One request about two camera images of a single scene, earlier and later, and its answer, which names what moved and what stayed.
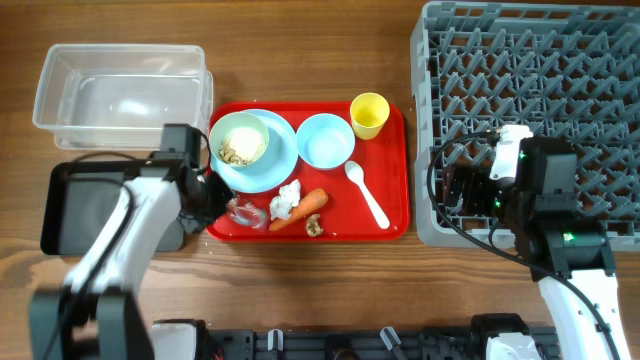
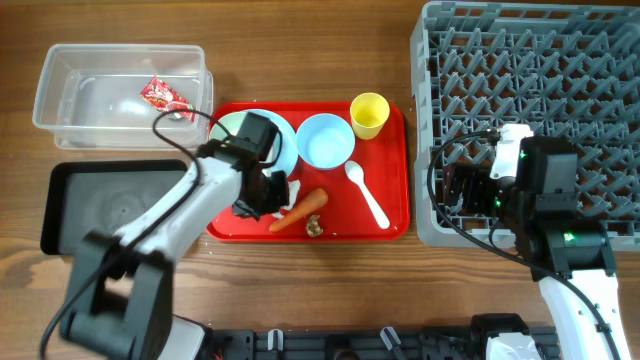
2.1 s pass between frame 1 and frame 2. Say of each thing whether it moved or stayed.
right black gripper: stayed
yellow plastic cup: stayed
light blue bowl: stayed
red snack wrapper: moved
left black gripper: moved
